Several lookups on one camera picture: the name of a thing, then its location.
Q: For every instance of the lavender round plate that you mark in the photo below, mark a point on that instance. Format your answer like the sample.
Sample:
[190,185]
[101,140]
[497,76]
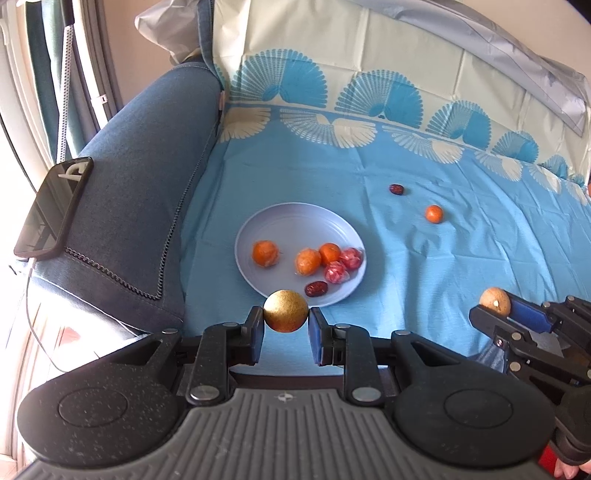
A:
[286,226]

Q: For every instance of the small orange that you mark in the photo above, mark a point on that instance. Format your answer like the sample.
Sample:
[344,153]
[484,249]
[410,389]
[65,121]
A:
[330,254]
[308,261]
[434,213]
[265,254]

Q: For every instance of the red date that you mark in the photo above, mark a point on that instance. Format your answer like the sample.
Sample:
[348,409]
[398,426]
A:
[396,189]
[316,288]

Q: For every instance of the tan longan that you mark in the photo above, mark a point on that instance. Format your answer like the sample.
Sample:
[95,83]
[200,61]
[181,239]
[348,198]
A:
[495,301]
[285,310]

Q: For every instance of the person's right hand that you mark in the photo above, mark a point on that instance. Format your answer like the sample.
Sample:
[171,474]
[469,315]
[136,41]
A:
[565,470]

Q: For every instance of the teal curtain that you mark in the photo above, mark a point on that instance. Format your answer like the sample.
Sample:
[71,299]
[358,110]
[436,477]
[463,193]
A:
[46,69]

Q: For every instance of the silver grey cover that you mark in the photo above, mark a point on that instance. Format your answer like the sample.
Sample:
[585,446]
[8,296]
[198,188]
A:
[508,41]

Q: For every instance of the red hawthorn ball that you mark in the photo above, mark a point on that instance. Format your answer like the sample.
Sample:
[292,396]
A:
[336,272]
[351,257]

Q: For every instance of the black smartphone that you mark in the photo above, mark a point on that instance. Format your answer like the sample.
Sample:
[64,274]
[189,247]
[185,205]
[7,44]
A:
[53,207]

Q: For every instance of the white plastic bag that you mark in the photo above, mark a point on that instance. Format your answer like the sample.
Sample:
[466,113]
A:
[175,27]

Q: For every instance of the blue fan-print sheet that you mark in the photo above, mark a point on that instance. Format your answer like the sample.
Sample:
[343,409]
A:
[415,258]

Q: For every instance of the white plastic clip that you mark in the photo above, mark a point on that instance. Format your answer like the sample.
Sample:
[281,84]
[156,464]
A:
[101,98]

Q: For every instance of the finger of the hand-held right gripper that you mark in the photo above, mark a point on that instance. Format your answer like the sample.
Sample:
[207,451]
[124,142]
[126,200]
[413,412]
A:
[531,316]
[489,323]

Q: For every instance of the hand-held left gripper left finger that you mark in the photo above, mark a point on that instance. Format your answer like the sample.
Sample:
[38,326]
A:
[256,337]

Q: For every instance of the grey cloth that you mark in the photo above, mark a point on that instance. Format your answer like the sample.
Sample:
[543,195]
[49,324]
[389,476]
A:
[489,357]

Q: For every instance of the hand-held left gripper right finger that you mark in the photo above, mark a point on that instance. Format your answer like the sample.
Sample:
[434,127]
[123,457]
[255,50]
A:
[316,337]

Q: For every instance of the blue fabric sofa armrest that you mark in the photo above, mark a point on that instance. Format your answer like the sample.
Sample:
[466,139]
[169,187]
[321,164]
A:
[138,184]

